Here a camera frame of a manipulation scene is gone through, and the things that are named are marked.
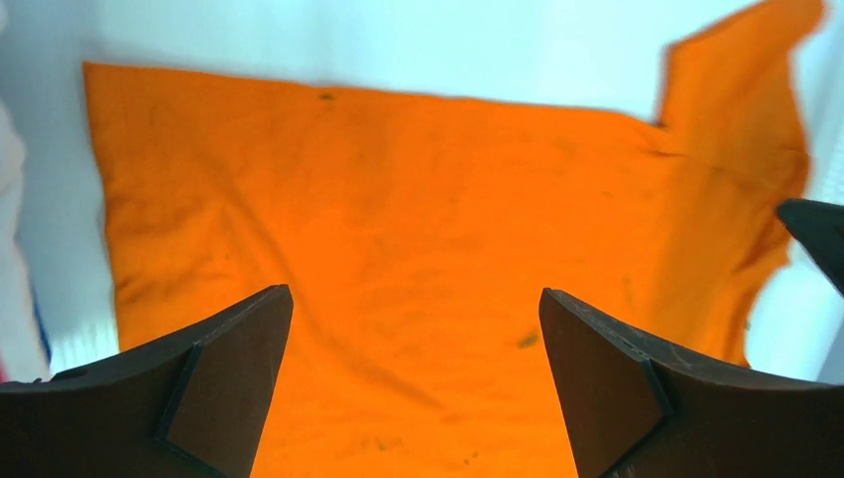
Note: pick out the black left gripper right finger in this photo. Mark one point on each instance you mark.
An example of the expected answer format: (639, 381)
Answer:
(636, 405)

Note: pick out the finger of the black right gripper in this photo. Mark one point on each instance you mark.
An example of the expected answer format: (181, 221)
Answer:
(818, 227)

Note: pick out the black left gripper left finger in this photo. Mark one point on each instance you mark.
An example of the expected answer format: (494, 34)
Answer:
(192, 403)

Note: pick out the blue folded t shirt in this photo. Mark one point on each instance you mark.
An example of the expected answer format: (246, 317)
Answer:
(43, 336)

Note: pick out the white folded t shirt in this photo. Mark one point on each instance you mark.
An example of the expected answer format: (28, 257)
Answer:
(24, 356)

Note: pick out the orange t shirt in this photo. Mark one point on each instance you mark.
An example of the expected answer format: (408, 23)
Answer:
(416, 234)

